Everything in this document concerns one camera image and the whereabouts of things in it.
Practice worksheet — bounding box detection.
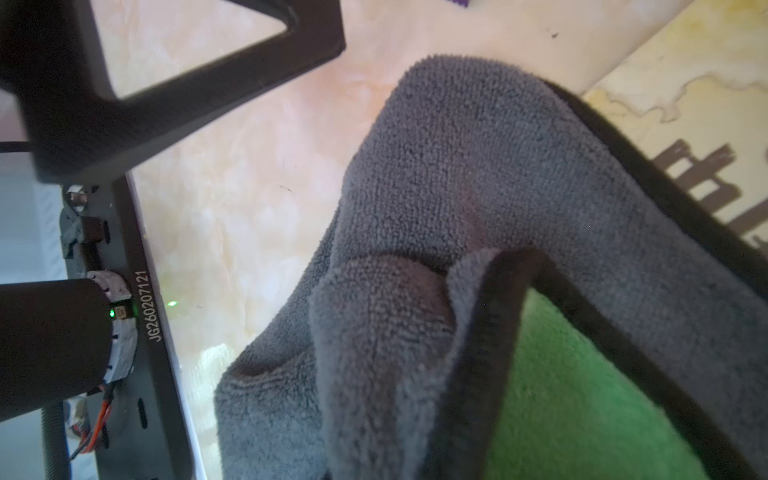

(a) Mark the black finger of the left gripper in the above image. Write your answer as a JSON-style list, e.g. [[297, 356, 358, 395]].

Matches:
[[0, 0, 348, 184]]

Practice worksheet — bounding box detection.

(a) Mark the grey green microfibre cloth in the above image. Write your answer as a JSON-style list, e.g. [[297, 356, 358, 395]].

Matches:
[[214, 56, 767, 479]]

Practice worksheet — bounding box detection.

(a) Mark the yellow Chinese history picture book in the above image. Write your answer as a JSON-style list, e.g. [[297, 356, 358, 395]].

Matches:
[[584, 1, 767, 254]]

